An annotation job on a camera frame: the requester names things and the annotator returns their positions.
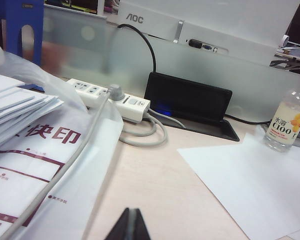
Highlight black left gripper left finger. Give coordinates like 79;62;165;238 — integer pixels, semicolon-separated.
107;207;132;240

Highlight stack of white documents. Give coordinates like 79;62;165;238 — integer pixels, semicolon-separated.
0;72;65;153

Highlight white printed plastic bag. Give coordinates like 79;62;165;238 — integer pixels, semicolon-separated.
0;51;125;240

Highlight grey power plug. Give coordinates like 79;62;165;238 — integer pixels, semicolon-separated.
105;83;126;101

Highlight black monitor cable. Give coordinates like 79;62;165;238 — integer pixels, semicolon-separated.
117;23;158;75

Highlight blue file holder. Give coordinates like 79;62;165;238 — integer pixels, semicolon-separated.
0;0;45;68

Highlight thin black desk cable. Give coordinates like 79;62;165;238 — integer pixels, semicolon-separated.
224;113;273;125

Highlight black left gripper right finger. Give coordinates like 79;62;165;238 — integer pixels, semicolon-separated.
130;207;151;240

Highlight clear plastic drink bottle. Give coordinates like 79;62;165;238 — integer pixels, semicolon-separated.
262;64;300;153

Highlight frosted glass desk partition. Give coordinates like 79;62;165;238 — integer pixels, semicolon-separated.
41;6;300;126

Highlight grey power strip cable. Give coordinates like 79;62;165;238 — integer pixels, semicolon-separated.
117;108;187;147

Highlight grey plug cable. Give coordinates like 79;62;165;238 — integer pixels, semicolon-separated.
0;93;116;240

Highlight large white paper sheet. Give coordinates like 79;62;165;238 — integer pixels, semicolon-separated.
176;124;300;240

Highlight black desk socket box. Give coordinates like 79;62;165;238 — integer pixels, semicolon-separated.
143;71;241;143

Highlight white power strip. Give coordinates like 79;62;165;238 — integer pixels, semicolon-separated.
65;77;151;123

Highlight white frosted board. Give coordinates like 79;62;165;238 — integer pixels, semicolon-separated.
117;0;300;66

